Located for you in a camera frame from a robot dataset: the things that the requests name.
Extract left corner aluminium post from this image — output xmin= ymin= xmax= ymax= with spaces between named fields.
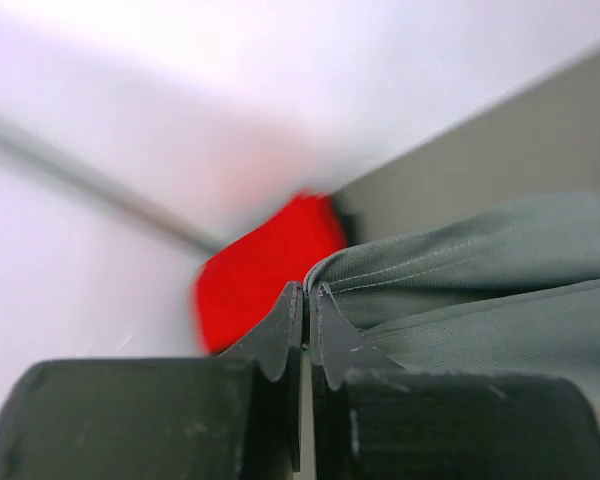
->
xmin=0 ymin=114 xmax=224 ymax=256

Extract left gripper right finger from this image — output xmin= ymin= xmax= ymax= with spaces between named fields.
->
xmin=307 ymin=284 xmax=600 ymax=479

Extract grey t shirt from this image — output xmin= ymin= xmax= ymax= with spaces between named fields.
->
xmin=305 ymin=192 xmax=600 ymax=401

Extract black folded t shirt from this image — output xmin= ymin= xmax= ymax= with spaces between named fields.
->
xmin=339 ymin=214 xmax=361 ymax=247

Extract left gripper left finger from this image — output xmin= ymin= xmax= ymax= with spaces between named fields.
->
xmin=0 ymin=283 xmax=304 ymax=479

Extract red folded t shirt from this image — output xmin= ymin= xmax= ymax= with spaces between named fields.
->
xmin=191 ymin=192 xmax=347 ymax=354

